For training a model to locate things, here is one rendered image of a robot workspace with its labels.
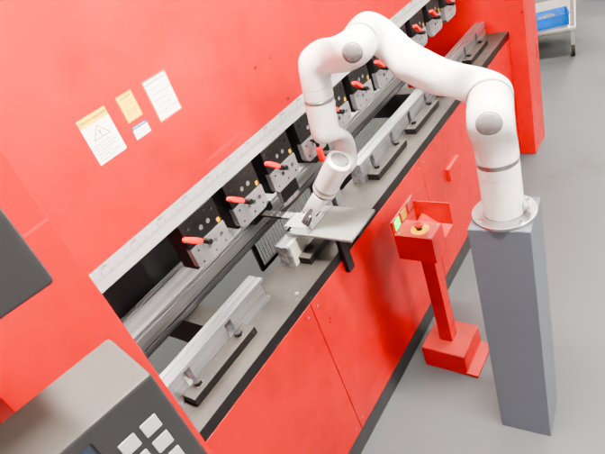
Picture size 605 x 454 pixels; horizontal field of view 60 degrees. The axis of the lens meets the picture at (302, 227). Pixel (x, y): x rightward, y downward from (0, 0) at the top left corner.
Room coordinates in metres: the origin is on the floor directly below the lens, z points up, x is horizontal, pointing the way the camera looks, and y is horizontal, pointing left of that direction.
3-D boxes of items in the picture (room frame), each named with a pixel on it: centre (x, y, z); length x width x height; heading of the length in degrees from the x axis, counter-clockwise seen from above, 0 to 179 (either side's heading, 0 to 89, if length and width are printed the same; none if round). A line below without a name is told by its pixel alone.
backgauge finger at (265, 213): (1.80, 0.11, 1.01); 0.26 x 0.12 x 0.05; 45
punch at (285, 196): (1.69, 0.00, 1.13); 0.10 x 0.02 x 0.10; 135
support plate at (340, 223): (1.58, -0.10, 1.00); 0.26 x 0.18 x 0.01; 45
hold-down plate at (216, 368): (1.22, 0.38, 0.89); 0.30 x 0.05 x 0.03; 135
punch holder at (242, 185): (1.52, 0.16, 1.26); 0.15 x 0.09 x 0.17; 135
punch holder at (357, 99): (2.09, -0.41, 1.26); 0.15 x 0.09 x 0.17; 135
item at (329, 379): (2.11, -0.49, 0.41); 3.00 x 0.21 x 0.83; 135
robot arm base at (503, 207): (1.27, -0.59, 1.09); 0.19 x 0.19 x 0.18
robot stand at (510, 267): (1.27, -0.59, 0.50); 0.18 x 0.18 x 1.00; 49
